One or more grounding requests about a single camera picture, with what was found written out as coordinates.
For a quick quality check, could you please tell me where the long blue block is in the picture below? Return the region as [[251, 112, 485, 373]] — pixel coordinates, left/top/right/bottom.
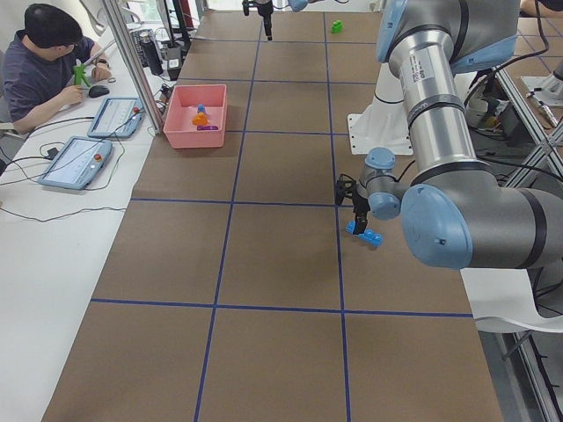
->
[[345, 222, 384, 247]]

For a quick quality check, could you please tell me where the green block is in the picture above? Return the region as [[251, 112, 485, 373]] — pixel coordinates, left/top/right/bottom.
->
[[331, 19, 343, 34]]

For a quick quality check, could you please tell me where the orange block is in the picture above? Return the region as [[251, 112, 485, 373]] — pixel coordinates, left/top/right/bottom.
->
[[192, 113, 208, 126]]

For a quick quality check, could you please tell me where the pink plastic box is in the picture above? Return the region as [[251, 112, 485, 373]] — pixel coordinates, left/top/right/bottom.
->
[[164, 84, 227, 149]]

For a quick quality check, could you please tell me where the black water bottle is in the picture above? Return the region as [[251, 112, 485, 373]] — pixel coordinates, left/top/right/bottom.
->
[[140, 32, 164, 76]]

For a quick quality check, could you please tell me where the far teach pendant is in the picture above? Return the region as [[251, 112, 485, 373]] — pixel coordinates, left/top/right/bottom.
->
[[87, 97, 143, 139]]

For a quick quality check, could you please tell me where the teach pendant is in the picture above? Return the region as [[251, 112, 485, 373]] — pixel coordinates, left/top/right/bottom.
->
[[37, 136, 113, 190], [87, 97, 143, 139]]

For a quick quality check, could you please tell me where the black computer mouse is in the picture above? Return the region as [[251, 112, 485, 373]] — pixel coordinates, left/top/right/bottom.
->
[[88, 85, 110, 98]]

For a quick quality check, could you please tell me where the seated person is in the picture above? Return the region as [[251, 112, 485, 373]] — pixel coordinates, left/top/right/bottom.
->
[[4, 4, 100, 134]]

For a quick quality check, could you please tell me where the near teach pendant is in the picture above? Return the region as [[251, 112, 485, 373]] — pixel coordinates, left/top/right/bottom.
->
[[37, 136, 113, 190]]

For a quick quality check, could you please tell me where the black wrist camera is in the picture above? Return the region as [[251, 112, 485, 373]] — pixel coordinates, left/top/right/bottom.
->
[[334, 173, 356, 206]]

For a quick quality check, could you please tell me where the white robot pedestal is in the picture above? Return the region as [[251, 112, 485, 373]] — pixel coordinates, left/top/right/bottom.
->
[[347, 63, 413, 156]]

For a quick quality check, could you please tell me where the aluminium frame post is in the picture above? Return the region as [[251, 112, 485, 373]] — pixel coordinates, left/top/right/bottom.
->
[[101, 0, 164, 134]]

